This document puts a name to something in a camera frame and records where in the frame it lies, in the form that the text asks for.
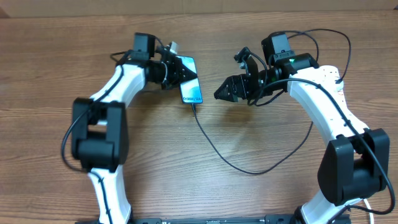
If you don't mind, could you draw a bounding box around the blue Galaxy smartphone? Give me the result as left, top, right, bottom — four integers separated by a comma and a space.
177, 55, 203, 104

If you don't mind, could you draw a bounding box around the white charger plug adapter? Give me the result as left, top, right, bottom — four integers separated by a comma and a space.
334, 78, 344, 91

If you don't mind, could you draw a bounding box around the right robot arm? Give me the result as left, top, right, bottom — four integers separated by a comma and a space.
214, 30, 393, 223

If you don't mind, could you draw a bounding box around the white power strip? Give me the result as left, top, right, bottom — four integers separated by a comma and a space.
318, 65, 345, 102

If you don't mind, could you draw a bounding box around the white power strip cord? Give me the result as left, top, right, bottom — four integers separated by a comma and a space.
363, 198, 375, 224

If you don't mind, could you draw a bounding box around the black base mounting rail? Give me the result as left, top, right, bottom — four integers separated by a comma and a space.
74, 213, 352, 224

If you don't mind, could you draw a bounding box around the black USB charging cable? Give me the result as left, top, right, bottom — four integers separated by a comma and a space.
191, 29, 352, 175

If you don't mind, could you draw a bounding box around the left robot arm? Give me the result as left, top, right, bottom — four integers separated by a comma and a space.
61, 32, 203, 224

